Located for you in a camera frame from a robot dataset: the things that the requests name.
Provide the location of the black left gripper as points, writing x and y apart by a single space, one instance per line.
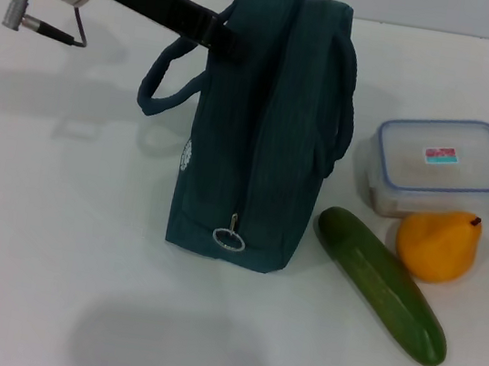
161 2

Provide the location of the yellow orange pear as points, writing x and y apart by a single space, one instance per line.
439 249

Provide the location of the dark teal lunch bag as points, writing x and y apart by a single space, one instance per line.
263 149

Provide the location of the clear blue-rimmed food container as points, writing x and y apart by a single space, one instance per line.
441 162

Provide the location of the green cucumber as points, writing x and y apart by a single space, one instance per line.
381 282

